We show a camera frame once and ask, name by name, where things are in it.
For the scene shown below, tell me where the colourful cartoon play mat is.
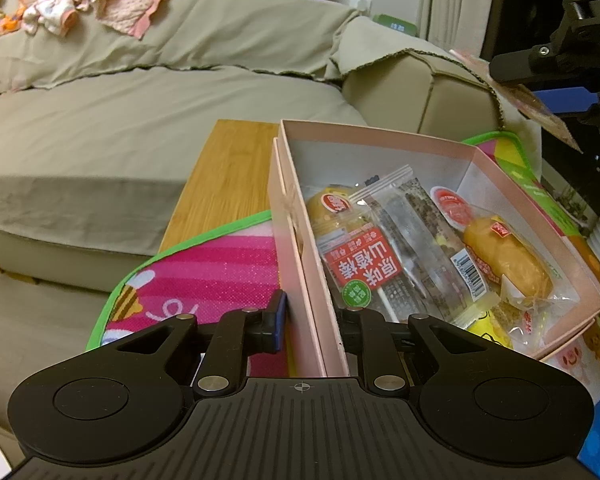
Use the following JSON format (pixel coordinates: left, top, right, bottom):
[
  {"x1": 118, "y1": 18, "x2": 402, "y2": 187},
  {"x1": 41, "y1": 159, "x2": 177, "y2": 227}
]
[{"x1": 88, "y1": 133, "x2": 600, "y2": 479}]

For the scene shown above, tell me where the red round jelly cup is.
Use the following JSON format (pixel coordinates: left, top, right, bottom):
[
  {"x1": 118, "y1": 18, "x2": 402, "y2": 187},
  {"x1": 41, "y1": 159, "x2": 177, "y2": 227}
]
[{"x1": 429, "y1": 186, "x2": 474, "y2": 232}]

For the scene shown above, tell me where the pink box lid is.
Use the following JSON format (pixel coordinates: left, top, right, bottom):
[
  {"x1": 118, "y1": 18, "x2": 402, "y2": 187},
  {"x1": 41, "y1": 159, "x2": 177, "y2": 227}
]
[{"x1": 451, "y1": 50, "x2": 582, "y2": 153}]

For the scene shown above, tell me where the dark seed bar packet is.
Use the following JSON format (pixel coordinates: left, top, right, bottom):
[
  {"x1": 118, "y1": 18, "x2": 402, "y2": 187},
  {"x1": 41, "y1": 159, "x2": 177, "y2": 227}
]
[{"x1": 351, "y1": 165, "x2": 498, "y2": 324}]

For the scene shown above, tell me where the beige sofa with cover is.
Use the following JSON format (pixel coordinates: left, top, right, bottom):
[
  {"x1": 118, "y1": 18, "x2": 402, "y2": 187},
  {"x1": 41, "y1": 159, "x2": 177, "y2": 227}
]
[{"x1": 0, "y1": 0, "x2": 544, "y2": 294}]

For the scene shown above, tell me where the yellow snack bar packet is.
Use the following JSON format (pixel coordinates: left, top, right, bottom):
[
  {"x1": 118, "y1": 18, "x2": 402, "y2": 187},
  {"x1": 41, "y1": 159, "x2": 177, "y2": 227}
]
[{"x1": 452, "y1": 292, "x2": 538, "y2": 354}]

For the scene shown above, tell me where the pink cardboard box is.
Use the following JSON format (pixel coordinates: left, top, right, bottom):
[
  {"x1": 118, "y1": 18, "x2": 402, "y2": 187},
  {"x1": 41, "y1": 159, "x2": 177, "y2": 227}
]
[{"x1": 268, "y1": 120, "x2": 600, "y2": 377}]

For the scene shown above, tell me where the red hawthorn stick packet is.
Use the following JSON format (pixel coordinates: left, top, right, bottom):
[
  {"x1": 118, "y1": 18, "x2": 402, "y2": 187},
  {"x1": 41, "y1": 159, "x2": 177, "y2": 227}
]
[{"x1": 316, "y1": 223, "x2": 425, "y2": 323}]

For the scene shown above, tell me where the yellow bread roll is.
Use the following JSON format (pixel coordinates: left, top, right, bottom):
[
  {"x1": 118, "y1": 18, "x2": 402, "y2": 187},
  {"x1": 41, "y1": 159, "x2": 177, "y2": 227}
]
[{"x1": 306, "y1": 185, "x2": 368, "y2": 240}]

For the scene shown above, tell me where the green digital clock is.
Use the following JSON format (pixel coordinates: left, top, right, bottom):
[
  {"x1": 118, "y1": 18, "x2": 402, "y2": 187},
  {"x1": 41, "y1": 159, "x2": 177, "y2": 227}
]
[{"x1": 373, "y1": 14, "x2": 418, "y2": 37}]

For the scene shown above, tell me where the white wall socket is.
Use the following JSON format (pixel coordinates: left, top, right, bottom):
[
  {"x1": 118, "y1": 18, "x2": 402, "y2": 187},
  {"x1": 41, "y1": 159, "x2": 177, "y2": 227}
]
[{"x1": 349, "y1": 0, "x2": 373, "y2": 15}]

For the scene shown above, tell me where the beige curtain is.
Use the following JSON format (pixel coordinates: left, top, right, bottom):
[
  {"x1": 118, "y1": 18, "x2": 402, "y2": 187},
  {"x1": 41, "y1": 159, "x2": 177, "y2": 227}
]
[{"x1": 417, "y1": 0, "x2": 492, "y2": 55}]

